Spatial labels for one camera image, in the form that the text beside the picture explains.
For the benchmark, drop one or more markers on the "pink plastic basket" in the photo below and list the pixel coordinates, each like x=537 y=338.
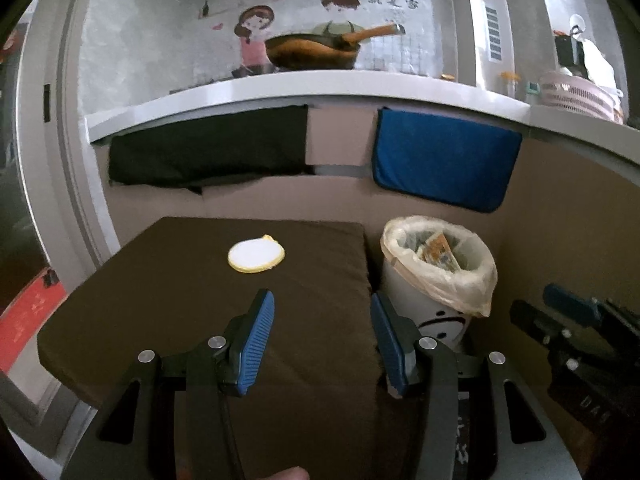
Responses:
x=575 y=95

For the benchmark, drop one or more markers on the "black door latch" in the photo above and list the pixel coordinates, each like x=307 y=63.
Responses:
x=47 y=102

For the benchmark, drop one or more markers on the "white bag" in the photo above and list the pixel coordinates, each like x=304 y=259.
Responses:
x=597 y=65

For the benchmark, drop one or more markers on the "brown tablecloth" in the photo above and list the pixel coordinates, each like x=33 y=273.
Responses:
x=175 y=300

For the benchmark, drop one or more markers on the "cartoon wall poster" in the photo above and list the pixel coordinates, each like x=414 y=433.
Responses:
x=255 y=25

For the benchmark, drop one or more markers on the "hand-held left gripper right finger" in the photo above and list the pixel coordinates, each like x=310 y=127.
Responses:
x=390 y=345

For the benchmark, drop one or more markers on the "festive door sticker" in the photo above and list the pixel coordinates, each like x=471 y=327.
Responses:
x=12 y=42

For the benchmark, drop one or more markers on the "printed paper packet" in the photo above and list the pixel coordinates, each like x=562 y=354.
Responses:
x=442 y=255

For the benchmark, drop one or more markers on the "grey door frame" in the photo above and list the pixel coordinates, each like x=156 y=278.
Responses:
x=65 y=110

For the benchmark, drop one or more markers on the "person's left hand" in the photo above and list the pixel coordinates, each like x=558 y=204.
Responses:
x=285 y=474

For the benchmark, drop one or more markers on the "teal capped seasoning bottle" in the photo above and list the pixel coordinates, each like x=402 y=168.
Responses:
x=532 y=90

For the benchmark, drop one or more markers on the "white kitchen counter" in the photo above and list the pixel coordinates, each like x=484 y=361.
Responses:
x=350 y=85

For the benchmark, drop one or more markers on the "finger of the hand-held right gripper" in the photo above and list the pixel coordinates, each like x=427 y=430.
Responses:
x=532 y=317
x=570 y=302

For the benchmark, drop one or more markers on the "blue towel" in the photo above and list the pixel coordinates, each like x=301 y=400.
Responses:
x=445 y=160

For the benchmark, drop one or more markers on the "jar with yellow lid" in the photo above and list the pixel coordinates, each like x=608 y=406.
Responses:
x=510 y=82

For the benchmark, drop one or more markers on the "grey lined trash bin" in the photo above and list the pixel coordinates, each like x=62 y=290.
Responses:
x=415 y=305

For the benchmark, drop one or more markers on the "red floor mat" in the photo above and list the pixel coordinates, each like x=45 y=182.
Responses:
x=30 y=320

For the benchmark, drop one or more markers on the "black knife block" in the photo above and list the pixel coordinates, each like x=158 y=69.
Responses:
x=570 y=52

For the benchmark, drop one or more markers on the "white wall vent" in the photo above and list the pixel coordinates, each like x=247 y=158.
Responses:
x=493 y=35

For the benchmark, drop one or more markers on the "black cloth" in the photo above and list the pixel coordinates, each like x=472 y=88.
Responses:
x=210 y=150

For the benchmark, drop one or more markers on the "white round lid yellow rim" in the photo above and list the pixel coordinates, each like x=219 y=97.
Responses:
x=255 y=255

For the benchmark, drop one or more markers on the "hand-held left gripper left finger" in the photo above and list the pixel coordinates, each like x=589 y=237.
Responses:
x=255 y=345

